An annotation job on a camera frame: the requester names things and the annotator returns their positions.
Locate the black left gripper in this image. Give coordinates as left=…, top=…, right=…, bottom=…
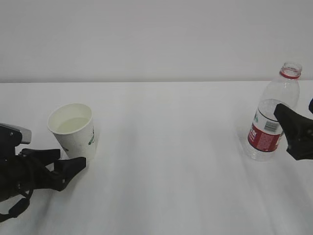
left=0, top=148, right=87, bottom=196

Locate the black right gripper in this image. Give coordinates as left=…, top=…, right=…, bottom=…
left=274, top=99, right=313, bottom=161

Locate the white paper cup green logo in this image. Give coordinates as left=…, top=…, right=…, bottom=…
left=47, top=103, right=96, bottom=162

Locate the clear water bottle red label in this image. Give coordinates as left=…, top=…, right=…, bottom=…
left=245, top=62, right=302, bottom=161

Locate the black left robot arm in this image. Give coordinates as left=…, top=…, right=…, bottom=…
left=0, top=148, right=87, bottom=201

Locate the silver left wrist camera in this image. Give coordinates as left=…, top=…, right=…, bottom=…
left=0, top=123, right=32, bottom=159

